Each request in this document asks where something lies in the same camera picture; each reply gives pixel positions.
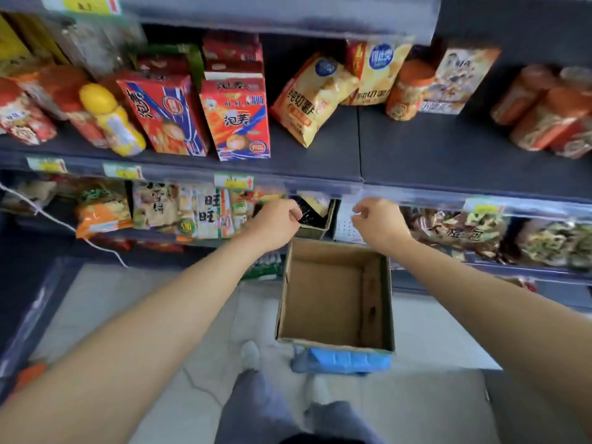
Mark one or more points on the person's right hand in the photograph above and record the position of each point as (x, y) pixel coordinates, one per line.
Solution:
(381, 224)

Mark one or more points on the person's left hand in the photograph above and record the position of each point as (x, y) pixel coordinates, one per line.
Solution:
(275, 224)

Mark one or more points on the dark grey shelf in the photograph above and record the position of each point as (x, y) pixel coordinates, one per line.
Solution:
(439, 152)

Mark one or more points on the brown cardboard box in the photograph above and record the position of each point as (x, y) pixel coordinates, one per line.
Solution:
(323, 305)

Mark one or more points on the person's right forearm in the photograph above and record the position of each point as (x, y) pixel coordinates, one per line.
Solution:
(508, 319)

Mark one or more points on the person's left forearm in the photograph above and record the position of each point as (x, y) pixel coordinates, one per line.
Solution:
(129, 337)

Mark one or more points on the red blue snack box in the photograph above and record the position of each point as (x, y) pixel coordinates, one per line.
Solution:
(166, 115)
(236, 120)

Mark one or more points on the person's left white shoe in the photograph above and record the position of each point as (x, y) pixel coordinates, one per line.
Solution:
(250, 356)

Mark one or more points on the person's white shoe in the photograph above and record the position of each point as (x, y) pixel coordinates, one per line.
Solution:
(319, 389)
(250, 356)

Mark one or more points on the person's right white shoe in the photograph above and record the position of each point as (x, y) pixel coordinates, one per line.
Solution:
(319, 389)

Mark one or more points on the person's left leg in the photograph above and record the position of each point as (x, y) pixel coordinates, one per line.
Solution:
(254, 411)

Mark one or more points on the person's leg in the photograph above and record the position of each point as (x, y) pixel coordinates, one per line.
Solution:
(342, 420)
(254, 411)

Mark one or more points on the person's right leg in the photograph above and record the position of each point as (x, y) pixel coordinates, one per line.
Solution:
(342, 420)

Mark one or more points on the person's dark shirt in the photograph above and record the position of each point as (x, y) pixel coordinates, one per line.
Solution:
(319, 440)

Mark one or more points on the red yellow snack bag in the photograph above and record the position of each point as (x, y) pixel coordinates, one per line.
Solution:
(268, 195)

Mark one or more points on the white perforated plastic tray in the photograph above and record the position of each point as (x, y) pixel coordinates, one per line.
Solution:
(344, 226)

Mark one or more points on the bundle of dark sachets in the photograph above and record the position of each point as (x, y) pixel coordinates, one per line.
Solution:
(312, 219)

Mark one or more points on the beige woven basket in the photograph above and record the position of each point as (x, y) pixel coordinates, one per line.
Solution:
(319, 232)

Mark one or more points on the green white wafer pack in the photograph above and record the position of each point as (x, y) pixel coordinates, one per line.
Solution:
(266, 269)

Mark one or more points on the beige sachet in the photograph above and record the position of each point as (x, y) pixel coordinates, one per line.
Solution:
(317, 202)

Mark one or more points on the green yellow price tag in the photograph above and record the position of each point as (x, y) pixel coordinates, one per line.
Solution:
(83, 3)
(233, 182)
(484, 207)
(46, 165)
(122, 171)

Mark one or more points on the white rice cracker multipack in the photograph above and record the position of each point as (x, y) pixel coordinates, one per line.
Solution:
(212, 212)

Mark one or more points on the brown gift snack bag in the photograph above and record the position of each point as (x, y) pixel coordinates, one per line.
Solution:
(458, 233)
(555, 245)

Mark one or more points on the orange red snack packet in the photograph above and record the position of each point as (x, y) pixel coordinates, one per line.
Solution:
(157, 247)

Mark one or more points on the beige rice cracker bag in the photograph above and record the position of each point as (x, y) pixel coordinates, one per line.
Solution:
(155, 205)

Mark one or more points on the yellow potato chip bag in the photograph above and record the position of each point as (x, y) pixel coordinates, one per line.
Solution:
(310, 101)

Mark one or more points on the orange lidded snack jar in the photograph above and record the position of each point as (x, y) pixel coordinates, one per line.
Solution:
(409, 92)

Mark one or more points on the blue plastic pack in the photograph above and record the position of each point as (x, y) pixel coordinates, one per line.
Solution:
(342, 361)

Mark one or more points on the orange green snack bag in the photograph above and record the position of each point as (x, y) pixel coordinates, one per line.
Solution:
(104, 212)

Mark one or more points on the yellow plastic bottle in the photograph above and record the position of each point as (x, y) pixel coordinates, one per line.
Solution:
(113, 122)

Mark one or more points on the brown clear snack bag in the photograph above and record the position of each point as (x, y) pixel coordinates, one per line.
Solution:
(27, 196)

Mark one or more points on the clear plastic snack bag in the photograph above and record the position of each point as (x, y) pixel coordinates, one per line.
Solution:
(97, 41)

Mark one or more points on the orange object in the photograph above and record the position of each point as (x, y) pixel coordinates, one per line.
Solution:
(31, 376)

